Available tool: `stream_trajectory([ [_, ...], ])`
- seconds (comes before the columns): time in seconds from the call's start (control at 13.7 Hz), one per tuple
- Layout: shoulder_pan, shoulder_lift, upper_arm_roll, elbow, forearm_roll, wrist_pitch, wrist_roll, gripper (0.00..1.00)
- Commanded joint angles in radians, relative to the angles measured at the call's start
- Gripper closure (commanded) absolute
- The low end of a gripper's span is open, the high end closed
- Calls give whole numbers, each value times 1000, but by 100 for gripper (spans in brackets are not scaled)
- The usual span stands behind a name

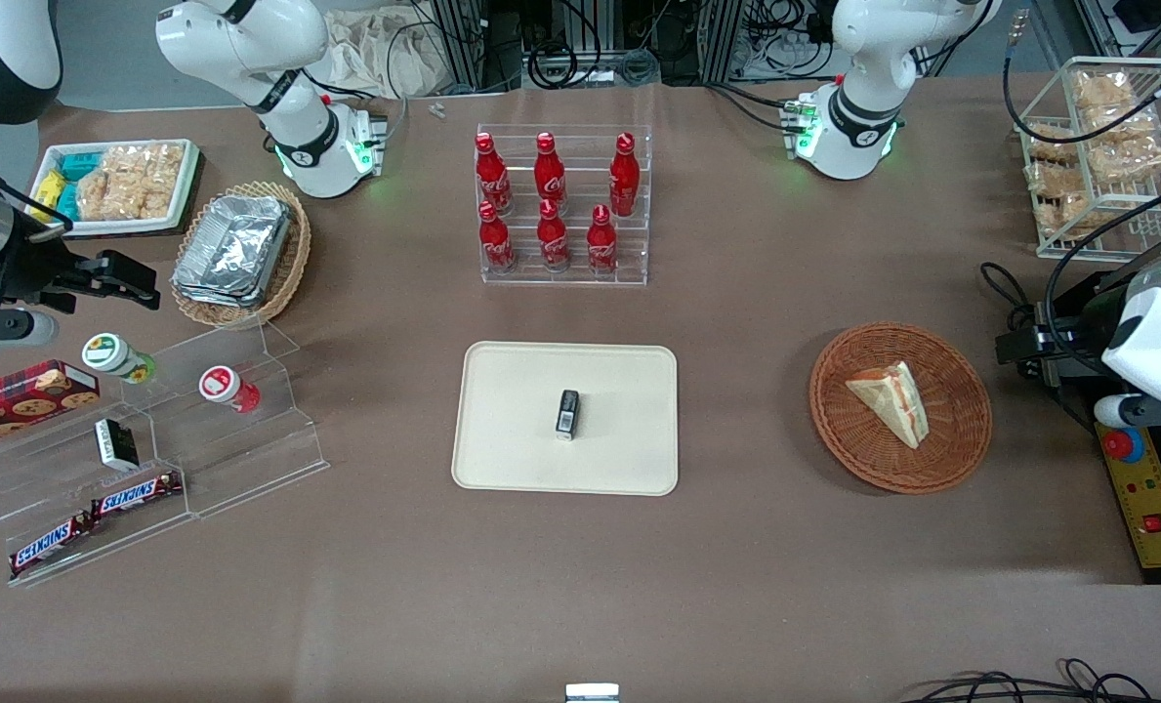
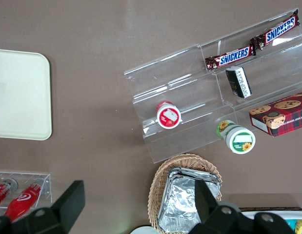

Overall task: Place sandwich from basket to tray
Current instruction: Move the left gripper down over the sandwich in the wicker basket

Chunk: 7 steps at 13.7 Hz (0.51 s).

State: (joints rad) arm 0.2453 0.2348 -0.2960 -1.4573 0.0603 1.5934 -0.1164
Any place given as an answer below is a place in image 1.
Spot clear acrylic stepped shelf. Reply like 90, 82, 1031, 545
0, 319, 331, 589

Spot round brown wicker basket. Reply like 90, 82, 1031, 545
809, 321, 994, 496

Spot clear acrylic bottle rack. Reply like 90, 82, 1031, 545
475, 123, 654, 287

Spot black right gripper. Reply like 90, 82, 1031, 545
0, 223, 162, 313

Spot coiled black table cable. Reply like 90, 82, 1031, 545
979, 261, 1061, 339

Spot coiled black background cable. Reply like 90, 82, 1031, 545
527, 41, 583, 91

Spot white wire rack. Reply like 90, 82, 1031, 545
1016, 56, 1161, 261

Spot oval light wicker basket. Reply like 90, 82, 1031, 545
169, 180, 313, 331

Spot aluminium foil container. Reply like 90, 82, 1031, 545
171, 194, 294, 310

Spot red lidded small bottle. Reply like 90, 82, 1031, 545
197, 364, 262, 415

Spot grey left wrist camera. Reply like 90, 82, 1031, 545
1093, 393, 1161, 432

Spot snickers bar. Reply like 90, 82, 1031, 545
89, 471, 184, 519
8, 512, 96, 578

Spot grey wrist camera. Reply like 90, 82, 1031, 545
1093, 393, 1161, 432
0, 309, 58, 351

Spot triangular sandwich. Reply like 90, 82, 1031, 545
844, 360, 930, 451

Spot clear bag of crackers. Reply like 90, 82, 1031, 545
1024, 161, 1095, 236
1080, 105, 1161, 184
1026, 124, 1081, 166
1073, 72, 1138, 111

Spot beige plastic tray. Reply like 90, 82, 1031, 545
450, 340, 681, 498

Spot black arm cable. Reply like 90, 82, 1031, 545
1001, 39, 1161, 208

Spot red cookie box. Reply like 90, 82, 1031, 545
0, 358, 102, 453

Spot green lidded small bottle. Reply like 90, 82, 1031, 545
81, 332, 157, 385

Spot black floor cables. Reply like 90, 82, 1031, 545
900, 658, 1161, 703

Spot white rectangular snack tray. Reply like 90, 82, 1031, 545
30, 139, 203, 239

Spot red cola bottle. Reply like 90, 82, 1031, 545
477, 200, 518, 275
536, 198, 572, 272
533, 132, 568, 212
475, 132, 514, 217
586, 204, 621, 275
608, 132, 642, 219

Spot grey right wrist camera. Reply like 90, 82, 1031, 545
0, 309, 58, 351

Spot small black white box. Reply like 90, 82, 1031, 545
94, 417, 141, 473

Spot bag of rice crackers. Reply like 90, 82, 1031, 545
76, 144, 187, 223

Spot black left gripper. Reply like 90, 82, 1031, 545
994, 289, 1126, 395

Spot white crumpled cloth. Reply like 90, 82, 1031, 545
324, 8, 446, 100

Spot yellow emergency stop box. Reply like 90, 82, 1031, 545
1095, 422, 1161, 570

